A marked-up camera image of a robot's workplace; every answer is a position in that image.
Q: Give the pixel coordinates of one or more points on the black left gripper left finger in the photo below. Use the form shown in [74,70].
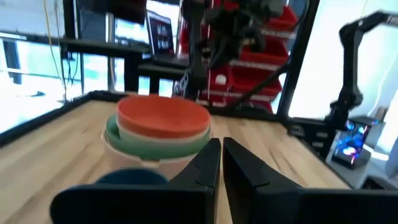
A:
[155,202]

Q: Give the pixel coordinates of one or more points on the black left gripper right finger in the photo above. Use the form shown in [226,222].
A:
[280,205]

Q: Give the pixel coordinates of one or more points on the pink bowl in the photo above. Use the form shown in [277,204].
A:
[124,163]

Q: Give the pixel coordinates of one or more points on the green bowl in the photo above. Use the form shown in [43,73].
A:
[149,149]

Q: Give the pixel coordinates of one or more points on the orange bowl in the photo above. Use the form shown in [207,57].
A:
[161,115]

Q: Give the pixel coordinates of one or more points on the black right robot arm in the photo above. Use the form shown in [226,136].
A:
[196,46]

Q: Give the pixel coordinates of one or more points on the black background robot arm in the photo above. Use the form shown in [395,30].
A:
[349,62]

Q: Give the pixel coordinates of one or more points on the dark blue bowl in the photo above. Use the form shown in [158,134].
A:
[132,176]

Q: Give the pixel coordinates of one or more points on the laptop screen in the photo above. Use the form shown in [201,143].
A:
[161,34]

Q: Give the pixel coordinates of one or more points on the computer case with lights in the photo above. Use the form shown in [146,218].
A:
[353,144]

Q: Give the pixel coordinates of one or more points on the black frame post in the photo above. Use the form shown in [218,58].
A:
[298,56]

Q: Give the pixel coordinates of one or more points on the black desk frame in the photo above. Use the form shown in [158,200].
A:
[102,46]

